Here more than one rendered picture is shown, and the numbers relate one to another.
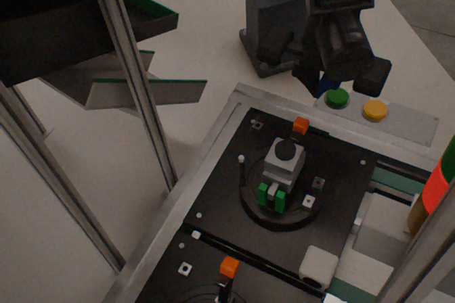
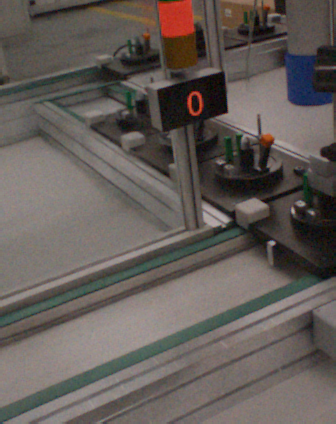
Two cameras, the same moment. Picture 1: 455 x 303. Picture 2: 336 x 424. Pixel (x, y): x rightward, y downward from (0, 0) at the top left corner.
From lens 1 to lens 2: 1.30 m
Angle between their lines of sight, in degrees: 86
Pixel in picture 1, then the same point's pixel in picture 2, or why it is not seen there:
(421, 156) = (307, 305)
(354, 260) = (251, 261)
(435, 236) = not seen: hidden behind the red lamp
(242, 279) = (273, 188)
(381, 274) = (230, 269)
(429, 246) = not seen: hidden behind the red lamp
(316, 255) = (258, 205)
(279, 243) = (285, 205)
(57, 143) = not seen: outside the picture
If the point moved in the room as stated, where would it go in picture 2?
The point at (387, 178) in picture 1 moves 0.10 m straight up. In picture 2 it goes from (302, 282) to (299, 224)
